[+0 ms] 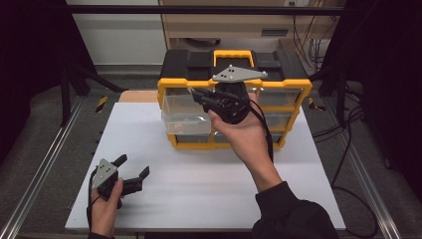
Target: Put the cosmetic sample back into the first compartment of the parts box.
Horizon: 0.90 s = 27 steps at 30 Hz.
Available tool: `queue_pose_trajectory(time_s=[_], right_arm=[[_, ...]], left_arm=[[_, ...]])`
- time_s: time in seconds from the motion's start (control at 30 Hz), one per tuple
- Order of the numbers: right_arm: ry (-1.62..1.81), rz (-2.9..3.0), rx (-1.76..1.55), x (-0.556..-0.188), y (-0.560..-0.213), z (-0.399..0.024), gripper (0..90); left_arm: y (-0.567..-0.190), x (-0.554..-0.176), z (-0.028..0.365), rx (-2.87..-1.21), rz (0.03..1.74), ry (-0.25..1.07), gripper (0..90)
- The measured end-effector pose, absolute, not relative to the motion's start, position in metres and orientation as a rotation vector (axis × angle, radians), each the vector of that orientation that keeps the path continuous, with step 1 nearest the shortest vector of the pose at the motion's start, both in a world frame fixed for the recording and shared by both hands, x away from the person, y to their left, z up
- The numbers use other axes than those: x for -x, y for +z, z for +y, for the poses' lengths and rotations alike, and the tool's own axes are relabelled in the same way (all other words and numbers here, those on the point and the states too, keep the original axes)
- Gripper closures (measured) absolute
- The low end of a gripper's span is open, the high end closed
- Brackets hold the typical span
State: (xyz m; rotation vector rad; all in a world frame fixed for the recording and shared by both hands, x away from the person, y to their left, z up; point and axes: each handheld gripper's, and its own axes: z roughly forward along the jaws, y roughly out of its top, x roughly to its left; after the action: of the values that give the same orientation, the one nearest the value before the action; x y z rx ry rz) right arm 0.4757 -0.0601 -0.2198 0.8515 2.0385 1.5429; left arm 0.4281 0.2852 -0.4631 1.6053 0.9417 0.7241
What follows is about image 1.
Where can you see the black horizontal frame bar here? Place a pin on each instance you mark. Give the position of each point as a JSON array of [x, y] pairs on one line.
[[199, 10]]

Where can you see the yellow black drawer organizer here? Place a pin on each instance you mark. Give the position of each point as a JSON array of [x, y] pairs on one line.
[[192, 64]]

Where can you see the light wooden board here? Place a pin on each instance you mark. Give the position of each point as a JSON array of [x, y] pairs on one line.
[[139, 96]]

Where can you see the black curtain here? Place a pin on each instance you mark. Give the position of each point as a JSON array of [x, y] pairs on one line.
[[391, 83], [30, 66]]

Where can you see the yellow black striped tape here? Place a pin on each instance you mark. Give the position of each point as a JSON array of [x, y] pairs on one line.
[[101, 104], [313, 104]]

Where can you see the person's left hand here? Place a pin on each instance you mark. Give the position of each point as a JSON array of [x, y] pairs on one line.
[[104, 212]]

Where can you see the white partition panel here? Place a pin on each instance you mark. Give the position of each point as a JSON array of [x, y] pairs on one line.
[[119, 36]]

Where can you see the clear plastic drawer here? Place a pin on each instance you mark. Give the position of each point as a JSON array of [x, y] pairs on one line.
[[180, 113]]

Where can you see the set of transparent organizer bins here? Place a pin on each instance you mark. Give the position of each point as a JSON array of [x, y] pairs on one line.
[[282, 99]]

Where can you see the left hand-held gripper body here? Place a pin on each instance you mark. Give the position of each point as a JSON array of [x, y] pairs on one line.
[[103, 172]]

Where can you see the beige wooden desk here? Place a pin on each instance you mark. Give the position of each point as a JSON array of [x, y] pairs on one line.
[[232, 25]]

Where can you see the person's right hand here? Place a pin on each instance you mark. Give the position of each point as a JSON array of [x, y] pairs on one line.
[[247, 139]]

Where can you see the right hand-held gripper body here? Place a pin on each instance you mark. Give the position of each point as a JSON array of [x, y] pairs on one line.
[[232, 99]]

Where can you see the aluminium floor rail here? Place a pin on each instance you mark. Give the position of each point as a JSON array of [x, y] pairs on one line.
[[368, 186], [43, 166]]

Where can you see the black metal stand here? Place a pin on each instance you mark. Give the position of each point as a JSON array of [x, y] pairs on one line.
[[66, 96], [341, 96]]

